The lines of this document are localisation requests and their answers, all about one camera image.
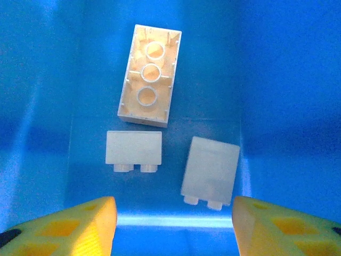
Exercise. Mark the long hollow white lego brick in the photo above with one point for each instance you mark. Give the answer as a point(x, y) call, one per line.
point(133, 106)

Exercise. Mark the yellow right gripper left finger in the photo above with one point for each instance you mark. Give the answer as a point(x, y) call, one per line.
point(66, 232)

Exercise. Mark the blue plastic bin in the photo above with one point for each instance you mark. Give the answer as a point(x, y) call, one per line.
point(279, 106)

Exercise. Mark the tall white lego brick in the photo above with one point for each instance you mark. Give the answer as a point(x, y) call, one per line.
point(210, 170)

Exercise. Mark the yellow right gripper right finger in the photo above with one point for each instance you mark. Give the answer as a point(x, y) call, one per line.
point(282, 232)

